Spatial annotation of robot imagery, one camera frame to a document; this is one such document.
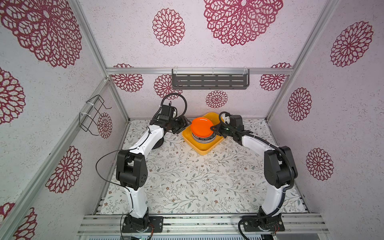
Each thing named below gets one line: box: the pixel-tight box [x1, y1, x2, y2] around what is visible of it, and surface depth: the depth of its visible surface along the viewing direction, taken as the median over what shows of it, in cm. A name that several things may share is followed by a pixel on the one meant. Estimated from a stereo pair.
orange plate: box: [190, 117, 214, 138], surface depth 94 cm
